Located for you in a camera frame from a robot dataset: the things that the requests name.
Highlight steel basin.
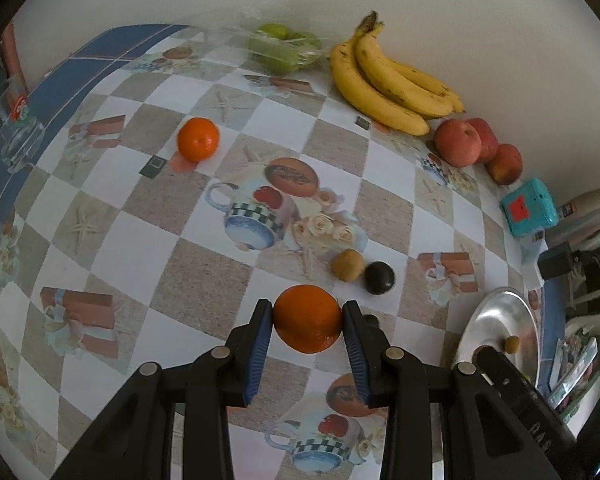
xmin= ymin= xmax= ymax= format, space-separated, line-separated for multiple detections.
xmin=452 ymin=286 xmax=542 ymax=396

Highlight yellow banana bunch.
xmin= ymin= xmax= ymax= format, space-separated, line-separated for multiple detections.
xmin=329 ymin=10 xmax=466 ymax=137

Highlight pale red apple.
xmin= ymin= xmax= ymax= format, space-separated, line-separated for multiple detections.
xmin=434 ymin=119 xmax=482 ymax=168

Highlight red packet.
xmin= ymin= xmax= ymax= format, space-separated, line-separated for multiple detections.
xmin=0 ymin=22 xmax=31 ymax=111

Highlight black charger block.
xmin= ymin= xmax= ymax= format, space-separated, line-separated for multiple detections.
xmin=537 ymin=242 xmax=581 ymax=280

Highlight teal plastic box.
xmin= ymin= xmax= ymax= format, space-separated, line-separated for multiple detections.
xmin=500 ymin=178 xmax=560 ymax=237

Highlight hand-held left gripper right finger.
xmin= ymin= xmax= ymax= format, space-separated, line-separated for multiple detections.
xmin=342 ymin=300 xmax=563 ymax=480

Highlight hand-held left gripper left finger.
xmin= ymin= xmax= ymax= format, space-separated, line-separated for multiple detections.
xmin=50 ymin=299 xmax=273 ymax=480

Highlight large orange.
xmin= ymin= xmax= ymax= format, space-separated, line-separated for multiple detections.
xmin=272 ymin=284 xmax=343 ymax=354

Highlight small orange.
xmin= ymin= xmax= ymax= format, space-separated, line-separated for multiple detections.
xmin=177 ymin=117 xmax=220 ymax=163

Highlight steel thermos jug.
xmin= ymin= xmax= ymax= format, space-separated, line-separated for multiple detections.
xmin=557 ymin=191 xmax=600 ymax=221

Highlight glass mug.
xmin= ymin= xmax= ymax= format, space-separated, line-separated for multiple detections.
xmin=0 ymin=95 xmax=46 ymax=173

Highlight green fruits in plastic bag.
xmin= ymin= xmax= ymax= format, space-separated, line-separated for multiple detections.
xmin=245 ymin=22 xmax=326 ymax=73

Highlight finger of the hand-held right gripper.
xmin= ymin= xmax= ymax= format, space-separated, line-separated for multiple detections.
xmin=475 ymin=347 xmax=536 ymax=406

